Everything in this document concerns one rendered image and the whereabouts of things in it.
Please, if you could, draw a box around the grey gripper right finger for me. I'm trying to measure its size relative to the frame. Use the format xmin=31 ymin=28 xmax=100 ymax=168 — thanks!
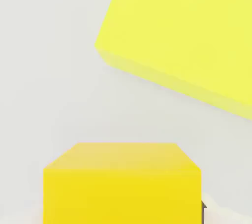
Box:
xmin=201 ymin=192 xmax=242 ymax=224

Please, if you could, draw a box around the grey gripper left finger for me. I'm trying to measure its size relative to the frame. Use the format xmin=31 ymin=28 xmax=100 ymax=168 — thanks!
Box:
xmin=21 ymin=205 xmax=44 ymax=224

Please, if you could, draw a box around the small yellow cube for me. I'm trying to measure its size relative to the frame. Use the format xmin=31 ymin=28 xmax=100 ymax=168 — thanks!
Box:
xmin=43 ymin=142 xmax=202 ymax=224

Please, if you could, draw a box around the large lemon yellow box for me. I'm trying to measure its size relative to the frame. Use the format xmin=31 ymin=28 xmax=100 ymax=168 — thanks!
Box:
xmin=94 ymin=0 xmax=252 ymax=121

